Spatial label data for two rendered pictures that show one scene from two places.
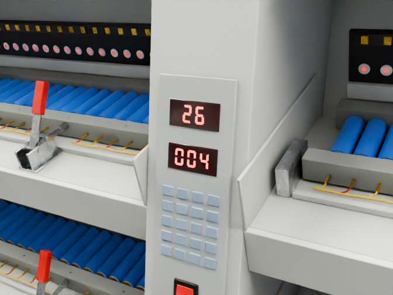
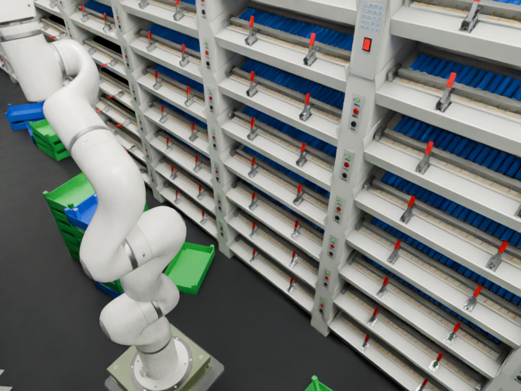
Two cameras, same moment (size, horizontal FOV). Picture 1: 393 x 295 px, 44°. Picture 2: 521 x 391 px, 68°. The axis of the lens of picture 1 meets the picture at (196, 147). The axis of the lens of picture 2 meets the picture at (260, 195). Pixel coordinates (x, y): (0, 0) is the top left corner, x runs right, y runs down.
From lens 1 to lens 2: 0.71 m
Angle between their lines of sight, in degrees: 30
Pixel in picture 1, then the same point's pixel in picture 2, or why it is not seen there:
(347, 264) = (420, 27)
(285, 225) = (404, 16)
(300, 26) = not seen: outside the picture
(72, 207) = (328, 13)
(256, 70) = not seen: outside the picture
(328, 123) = not seen: outside the picture
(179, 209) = (369, 11)
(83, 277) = (325, 46)
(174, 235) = (366, 21)
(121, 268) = (339, 43)
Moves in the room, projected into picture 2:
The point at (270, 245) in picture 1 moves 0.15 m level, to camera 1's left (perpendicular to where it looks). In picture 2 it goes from (398, 22) to (336, 18)
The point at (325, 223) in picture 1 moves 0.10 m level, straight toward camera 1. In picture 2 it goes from (417, 15) to (406, 25)
